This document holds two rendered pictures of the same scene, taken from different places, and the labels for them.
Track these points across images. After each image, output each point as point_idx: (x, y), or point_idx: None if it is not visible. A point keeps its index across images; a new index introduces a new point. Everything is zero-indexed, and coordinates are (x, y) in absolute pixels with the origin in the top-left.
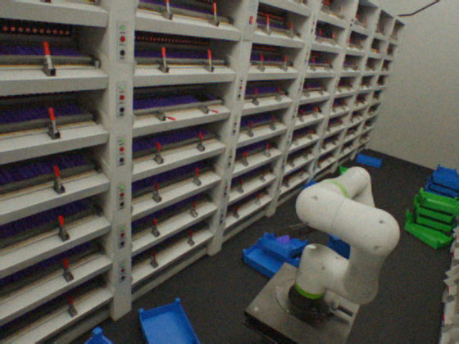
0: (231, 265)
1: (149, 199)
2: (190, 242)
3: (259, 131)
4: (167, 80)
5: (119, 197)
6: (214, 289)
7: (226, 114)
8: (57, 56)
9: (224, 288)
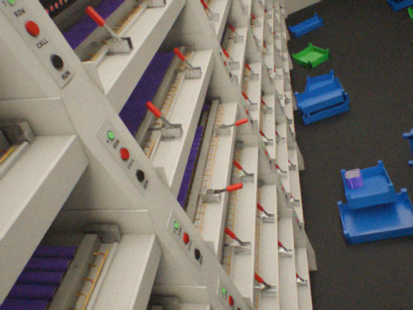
0: (349, 261)
1: (262, 301)
2: (303, 284)
3: (251, 94)
4: (188, 143)
5: None
6: (374, 309)
7: (237, 110)
8: (54, 302)
9: (381, 297)
